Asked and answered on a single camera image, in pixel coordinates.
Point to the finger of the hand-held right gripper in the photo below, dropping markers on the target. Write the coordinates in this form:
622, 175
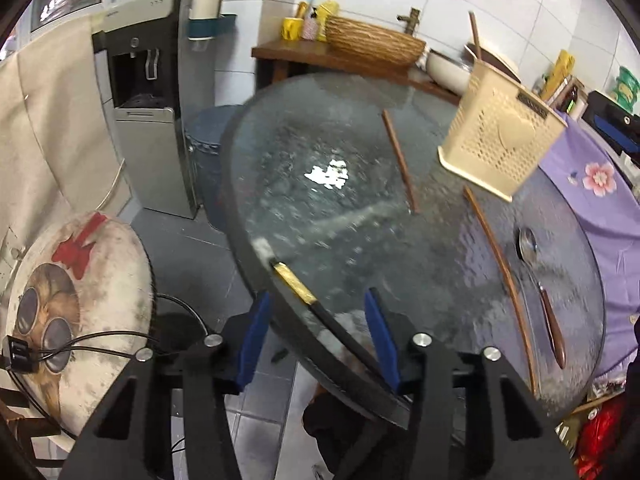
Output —
631, 146
617, 107

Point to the brass faucet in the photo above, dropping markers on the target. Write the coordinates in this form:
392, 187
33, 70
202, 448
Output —
412, 20

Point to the wooden counter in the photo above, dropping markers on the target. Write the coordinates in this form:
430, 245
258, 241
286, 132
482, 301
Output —
300, 55

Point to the round glass table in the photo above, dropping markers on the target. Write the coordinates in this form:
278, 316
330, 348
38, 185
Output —
350, 240

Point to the yellow cup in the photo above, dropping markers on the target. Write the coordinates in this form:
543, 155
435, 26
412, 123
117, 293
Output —
292, 30

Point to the green tub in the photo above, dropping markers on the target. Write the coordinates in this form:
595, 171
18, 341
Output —
627, 94
629, 75

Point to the person's leg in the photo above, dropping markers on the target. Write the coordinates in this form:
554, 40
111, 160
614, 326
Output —
330, 425

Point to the cream plastic utensil holder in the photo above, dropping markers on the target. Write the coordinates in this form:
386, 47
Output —
490, 160

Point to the round cat print stool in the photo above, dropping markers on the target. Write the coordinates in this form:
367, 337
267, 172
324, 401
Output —
100, 310

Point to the dotted white cup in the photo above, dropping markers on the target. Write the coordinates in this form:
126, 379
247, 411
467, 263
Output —
311, 27

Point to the grey blue bin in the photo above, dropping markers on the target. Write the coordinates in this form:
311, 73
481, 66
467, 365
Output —
205, 160

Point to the yellow soap bottle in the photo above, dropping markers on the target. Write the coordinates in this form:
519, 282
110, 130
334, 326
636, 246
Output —
327, 10

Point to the purple floral cloth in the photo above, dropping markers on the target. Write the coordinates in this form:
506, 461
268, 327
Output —
600, 220

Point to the brown glass bottle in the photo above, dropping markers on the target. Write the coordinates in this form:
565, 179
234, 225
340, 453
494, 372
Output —
570, 97

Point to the grey water dispenser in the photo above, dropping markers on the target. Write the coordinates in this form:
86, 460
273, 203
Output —
150, 160

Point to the brown wooden chopstick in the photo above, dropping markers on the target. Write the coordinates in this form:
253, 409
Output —
500, 260
474, 35
398, 160

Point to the black usb hub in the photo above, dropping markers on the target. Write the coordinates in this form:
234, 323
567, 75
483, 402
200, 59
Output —
17, 355

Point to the wicker wash basin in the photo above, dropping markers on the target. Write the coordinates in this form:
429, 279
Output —
370, 42

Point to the black chopstick gold band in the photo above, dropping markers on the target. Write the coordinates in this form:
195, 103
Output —
300, 287

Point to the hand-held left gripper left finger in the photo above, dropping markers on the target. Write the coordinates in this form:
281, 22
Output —
252, 345

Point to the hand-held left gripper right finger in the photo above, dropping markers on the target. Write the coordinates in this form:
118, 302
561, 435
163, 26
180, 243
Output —
382, 340

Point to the beige cloth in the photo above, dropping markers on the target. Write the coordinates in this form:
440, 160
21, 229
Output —
50, 110

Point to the red plastic bag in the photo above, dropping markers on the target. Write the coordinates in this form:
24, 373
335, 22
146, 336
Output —
600, 435

